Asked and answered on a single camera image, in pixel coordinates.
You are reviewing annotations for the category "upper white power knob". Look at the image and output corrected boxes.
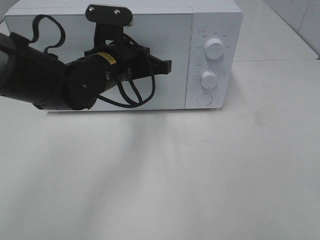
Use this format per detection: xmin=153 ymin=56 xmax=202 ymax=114
xmin=204 ymin=36 xmax=225 ymax=60

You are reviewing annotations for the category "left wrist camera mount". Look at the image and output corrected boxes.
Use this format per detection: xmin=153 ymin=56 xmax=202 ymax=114
xmin=85 ymin=4 xmax=133 ymax=48

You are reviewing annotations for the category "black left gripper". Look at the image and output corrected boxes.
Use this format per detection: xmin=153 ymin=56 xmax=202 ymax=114
xmin=84 ymin=44 xmax=172 ymax=94

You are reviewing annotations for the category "white microwave oven body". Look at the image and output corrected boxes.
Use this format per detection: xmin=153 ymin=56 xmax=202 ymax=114
xmin=4 ymin=0 xmax=243 ymax=109

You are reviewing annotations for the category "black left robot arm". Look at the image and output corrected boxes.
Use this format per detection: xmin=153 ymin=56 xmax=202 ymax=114
xmin=0 ymin=33 xmax=172 ymax=111

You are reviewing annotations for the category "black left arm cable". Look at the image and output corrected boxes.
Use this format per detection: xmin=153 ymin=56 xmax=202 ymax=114
xmin=31 ymin=14 xmax=157 ymax=109

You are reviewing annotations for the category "white microwave door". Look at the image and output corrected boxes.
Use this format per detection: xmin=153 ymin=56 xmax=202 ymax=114
xmin=5 ymin=14 xmax=192 ymax=111

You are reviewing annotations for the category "round white door button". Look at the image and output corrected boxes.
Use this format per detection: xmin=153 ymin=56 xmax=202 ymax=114
xmin=197 ymin=93 xmax=213 ymax=106

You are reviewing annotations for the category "lower white timer knob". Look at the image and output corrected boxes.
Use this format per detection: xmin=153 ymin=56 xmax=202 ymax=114
xmin=200 ymin=71 xmax=218 ymax=89

